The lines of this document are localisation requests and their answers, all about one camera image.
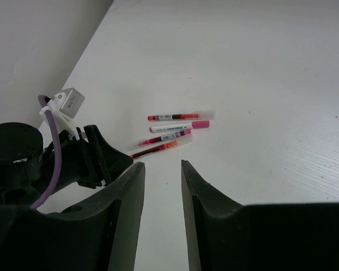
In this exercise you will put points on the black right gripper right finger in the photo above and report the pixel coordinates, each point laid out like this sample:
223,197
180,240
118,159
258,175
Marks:
222,234

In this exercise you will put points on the white marker pink cap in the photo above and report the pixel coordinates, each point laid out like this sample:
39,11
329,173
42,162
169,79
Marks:
203,124

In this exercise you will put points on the red gel pen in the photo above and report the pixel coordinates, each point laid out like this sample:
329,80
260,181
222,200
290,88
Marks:
197,115

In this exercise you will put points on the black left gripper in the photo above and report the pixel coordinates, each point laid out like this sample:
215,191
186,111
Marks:
90,164

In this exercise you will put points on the orange gel pen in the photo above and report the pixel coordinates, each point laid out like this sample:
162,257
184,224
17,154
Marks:
167,145

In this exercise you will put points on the pink gel pen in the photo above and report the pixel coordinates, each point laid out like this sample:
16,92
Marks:
163,138

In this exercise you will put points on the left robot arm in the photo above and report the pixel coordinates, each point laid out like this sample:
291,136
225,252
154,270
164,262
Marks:
26,166

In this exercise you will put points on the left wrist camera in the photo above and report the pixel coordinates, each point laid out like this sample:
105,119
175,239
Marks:
63,107

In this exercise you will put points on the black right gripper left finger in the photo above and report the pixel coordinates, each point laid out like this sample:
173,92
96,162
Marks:
98,233

